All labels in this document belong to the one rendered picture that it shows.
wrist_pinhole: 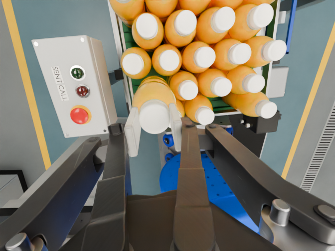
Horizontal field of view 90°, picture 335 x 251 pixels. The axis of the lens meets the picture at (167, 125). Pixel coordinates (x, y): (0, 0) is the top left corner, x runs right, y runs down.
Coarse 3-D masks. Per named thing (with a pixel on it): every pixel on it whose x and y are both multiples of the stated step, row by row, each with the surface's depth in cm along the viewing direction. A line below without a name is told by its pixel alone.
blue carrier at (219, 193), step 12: (204, 156) 53; (168, 168) 49; (204, 168) 47; (168, 180) 44; (216, 180) 42; (216, 192) 39; (228, 192) 38; (216, 204) 36; (228, 204) 36; (240, 204) 35; (240, 216) 33; (252, 228) 34
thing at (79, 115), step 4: (76, 108) 35; (80, 108) 35; (72, 112) 35; (76, 112) 35; (80, 112) 35; (84, 112) 35; (72, 116) 35; (76, 116) 35; (80, 116) 35; (84, 116) 35; (88, 116) 36; (72, 120) 35; (76, 120) 35; (80, 120) 35; (84, 120) 35; (80, 124) 36
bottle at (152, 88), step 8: (144, 80) 34; (152, 80) 29; (160, 80) 30; (144, 88) 24; (152, 88) 24; (160, 88) 24; (168, 88) 26; (136, 96) 24; (144, 96) 23; (152, 96) 23; (160, 96) 23; (168, 96) 24; (136, 104) 24; (144, 104) 22
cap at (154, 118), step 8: (152, 104) 20; (160, 104) 20; (144, 112) 20; (152, 112) 20; (160, 112) 20; (168, 112) 20; (144, 120) 20; (152, 120) 20; (160, 120) 21; (168, 120) 21; (144, 128) 21; (152, 128) 21; (160, 128) 21
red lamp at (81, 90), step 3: (78, 87) 33; (81, 87) 33; (84, 87) 33; (78, 90) 33; (81, 90) 33; (84, 90) 33; (87, 90) 34; (78, 93) 33; (81, 93) 33; (84, 93) 33; (87, 93) 34; (81, 96) 34; (84, 96) 34
